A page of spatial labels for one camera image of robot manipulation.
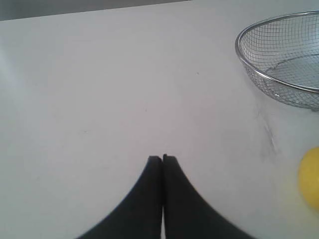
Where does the yellow lemon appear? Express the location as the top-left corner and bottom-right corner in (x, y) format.
(298, 147), (319, 212)

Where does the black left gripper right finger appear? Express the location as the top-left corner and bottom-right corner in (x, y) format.
(162, 154), (246, 239)

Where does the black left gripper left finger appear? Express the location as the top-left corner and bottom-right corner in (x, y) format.
(80, 156), (162, 239)

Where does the oval metal mesh basket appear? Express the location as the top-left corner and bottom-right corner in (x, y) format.
(235, 10), (319, 111)

